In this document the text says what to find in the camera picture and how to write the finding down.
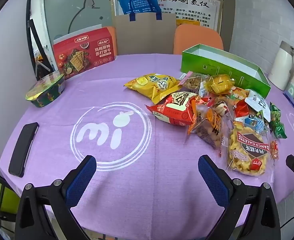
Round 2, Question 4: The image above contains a green cardboard box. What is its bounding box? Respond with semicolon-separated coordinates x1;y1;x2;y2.
181;44;271;98

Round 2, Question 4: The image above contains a clear nut packet pink seal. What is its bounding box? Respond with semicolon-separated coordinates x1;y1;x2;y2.
180;72;211;97

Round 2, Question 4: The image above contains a text wall poster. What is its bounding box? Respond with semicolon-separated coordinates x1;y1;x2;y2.
113;0;223;30

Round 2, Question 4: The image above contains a yellow packaging bag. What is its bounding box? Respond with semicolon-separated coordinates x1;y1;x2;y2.
177;19;202;27

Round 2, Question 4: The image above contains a purple printed tablecloth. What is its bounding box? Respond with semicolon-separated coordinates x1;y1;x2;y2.
0;52;294;233

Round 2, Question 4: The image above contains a red snack packet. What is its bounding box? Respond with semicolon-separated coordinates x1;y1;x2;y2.
145;92;200;126

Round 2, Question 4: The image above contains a small red clear packet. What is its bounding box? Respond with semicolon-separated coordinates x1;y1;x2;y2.
234;100;249;117

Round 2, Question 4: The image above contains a blue snack packet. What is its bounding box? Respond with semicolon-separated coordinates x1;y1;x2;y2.
244;116;267;135

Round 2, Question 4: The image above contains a green chair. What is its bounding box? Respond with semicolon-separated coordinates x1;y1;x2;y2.
0;177;21;215

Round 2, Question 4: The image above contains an orange triangular snack packet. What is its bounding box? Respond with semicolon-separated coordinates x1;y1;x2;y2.
188;102;225;150

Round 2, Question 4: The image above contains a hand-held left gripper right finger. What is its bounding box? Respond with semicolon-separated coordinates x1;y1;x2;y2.
198;155;281;240

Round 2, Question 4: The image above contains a yellow chips packet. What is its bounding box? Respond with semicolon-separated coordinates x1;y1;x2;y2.
124;74;181;105

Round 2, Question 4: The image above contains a cream thermos jug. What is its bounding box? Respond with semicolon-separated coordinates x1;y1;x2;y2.
268;41;294;92

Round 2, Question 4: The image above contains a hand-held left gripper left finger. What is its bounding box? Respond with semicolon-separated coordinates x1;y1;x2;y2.
15;155;97;240

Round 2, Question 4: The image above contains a white snack packet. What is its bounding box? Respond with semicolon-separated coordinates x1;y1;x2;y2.
244;89;272;122

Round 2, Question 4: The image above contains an instant noodle bowl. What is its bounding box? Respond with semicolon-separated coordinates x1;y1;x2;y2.
25;72;65;108

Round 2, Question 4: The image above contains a black phone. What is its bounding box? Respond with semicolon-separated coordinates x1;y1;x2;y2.
8;122;40;178

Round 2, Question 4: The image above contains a small red candy packet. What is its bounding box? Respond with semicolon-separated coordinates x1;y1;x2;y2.
271;140;279;161

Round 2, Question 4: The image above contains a brown paper bag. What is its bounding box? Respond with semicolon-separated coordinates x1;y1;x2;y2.
111;12;177;55

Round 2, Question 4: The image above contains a black stand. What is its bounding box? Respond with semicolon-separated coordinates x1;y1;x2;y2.
27;0;53;77

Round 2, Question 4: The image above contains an orange chair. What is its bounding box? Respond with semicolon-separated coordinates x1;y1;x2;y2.
173;24;224;55
108;26;117;58

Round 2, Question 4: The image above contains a red cracker box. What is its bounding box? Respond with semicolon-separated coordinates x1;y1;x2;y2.
52;26;117;80

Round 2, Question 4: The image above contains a clear curly cookie packet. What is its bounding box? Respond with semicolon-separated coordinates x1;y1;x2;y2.
226;121;272;178

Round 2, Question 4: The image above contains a yellow wrapped pastry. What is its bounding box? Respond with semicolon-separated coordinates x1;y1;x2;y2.
205;74;235;95

